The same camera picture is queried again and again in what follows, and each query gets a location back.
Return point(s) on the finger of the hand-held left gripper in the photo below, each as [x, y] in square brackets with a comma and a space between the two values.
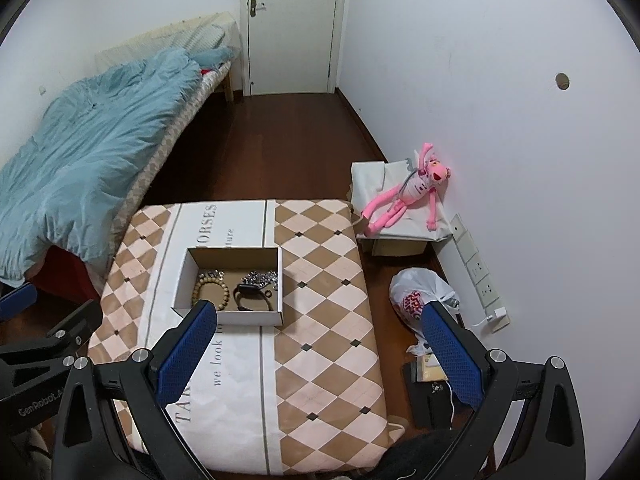
[80, 320]
[15, 300]

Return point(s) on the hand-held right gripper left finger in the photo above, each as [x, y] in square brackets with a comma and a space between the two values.
[187, 350]

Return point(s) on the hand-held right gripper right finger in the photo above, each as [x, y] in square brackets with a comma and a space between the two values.
[450, 350]

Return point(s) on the white cardboard box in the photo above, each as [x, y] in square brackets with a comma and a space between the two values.
[250, 317]

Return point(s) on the black smartwatch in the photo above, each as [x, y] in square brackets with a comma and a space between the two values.
[245, 288]

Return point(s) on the tan box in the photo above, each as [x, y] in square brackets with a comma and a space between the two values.
[430, 372]

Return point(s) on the crumpled white tissue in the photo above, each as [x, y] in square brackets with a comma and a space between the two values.
[417, 350]

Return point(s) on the red cloth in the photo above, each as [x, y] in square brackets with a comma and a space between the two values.
[65, 275]

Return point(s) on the black box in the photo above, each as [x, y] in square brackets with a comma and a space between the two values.
[430, 405]

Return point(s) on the white charger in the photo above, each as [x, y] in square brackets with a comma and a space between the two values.
[500, 319]

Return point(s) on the white plastic bag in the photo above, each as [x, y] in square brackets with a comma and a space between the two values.
[420, 280]

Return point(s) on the brown cardboard box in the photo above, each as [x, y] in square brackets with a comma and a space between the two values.
[400, 247]

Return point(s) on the checkered printed tablecloth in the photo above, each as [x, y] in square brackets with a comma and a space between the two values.
[320, 335]

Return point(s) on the pink plush toy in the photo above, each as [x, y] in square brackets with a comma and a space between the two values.
[417, 190]

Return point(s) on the blue duvet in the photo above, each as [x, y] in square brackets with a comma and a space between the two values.
[90, 150]

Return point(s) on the white cloth covered box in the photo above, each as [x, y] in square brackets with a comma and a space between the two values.
[370, 180]

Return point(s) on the teal pillow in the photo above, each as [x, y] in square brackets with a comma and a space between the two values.
[215, 55]

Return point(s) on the white textured pillow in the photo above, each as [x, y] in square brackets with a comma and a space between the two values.
[200, 37]

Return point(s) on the white door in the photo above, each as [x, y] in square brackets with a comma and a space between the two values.
[295, 25]

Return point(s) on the round wall hole cap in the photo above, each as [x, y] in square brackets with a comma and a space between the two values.
[562, 81]

